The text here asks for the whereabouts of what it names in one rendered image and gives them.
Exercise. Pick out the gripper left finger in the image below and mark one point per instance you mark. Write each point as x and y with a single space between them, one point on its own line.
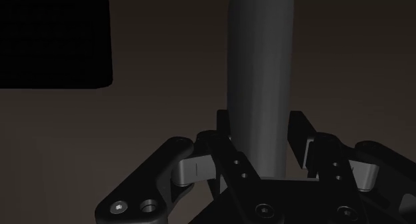
146 174

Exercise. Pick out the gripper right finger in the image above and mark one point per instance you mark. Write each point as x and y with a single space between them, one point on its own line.
328 152

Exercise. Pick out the grey cylinder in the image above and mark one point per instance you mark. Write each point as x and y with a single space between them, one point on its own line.
260 70

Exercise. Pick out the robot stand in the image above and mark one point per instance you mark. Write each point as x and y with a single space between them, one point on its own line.
48 38

